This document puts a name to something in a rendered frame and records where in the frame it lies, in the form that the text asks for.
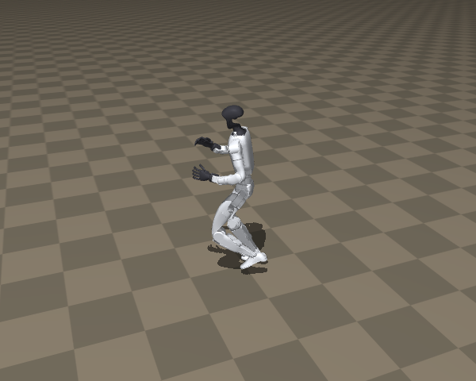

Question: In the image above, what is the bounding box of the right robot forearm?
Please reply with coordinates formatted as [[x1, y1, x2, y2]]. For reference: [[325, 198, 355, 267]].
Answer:
[[213, 145, 228, 154]]

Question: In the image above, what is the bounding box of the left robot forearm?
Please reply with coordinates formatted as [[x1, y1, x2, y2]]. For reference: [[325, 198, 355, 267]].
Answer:
[[211, 174, 241, 185]]

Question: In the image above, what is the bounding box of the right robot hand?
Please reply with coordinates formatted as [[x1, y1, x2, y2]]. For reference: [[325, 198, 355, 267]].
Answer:
[[194, 137, 221, 151]]

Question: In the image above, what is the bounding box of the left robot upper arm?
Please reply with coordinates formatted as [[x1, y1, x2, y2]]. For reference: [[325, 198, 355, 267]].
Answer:
[[228, 140, 246, 183]]

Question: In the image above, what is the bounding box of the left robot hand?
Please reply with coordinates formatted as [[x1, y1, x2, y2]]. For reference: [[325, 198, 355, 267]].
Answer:
[[192, 164, 219, 183]]

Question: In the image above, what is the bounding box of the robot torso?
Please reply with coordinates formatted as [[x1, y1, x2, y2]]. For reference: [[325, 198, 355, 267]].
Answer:
[[228, 127, 254, 200]]

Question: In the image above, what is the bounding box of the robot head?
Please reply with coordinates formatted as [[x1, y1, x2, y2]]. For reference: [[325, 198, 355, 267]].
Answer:
[[222, 106, 247, 136]]

